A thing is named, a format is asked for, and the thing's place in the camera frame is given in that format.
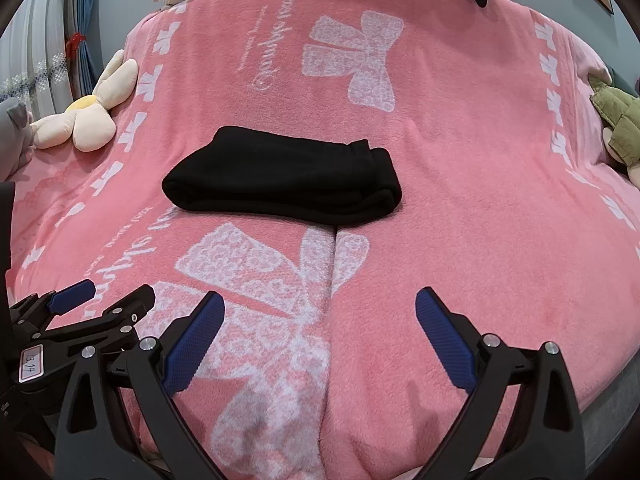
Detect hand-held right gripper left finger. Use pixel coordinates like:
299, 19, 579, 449
52, 290, 226, 480

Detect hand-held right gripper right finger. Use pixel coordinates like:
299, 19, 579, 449
415, 286, 586, 480

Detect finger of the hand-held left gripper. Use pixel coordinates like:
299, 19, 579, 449
10, 281, 97, 332
34, 284, 157, 355

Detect black pants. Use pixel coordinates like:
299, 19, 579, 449
162, 126, 403, 226

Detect pink bow-print blanket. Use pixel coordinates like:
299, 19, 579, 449
5, 0, 640, 480

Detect grey plush toy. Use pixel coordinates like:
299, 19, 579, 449
0, 97, 36, 181

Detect cream flower plush toy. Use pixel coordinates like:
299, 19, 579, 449
27, 49, 138, 153

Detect grey bed base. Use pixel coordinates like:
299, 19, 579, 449
582, 355, 640, 478

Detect white lace curtain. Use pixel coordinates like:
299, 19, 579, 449
0, 0, 76, 121

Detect blue curtain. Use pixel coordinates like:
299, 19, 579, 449
75, 0, 103, 98

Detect plush doll in green jacket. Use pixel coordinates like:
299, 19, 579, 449
587, 71, 640, 186

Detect dark teal cushion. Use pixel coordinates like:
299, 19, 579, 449
611, 66, 640, 96

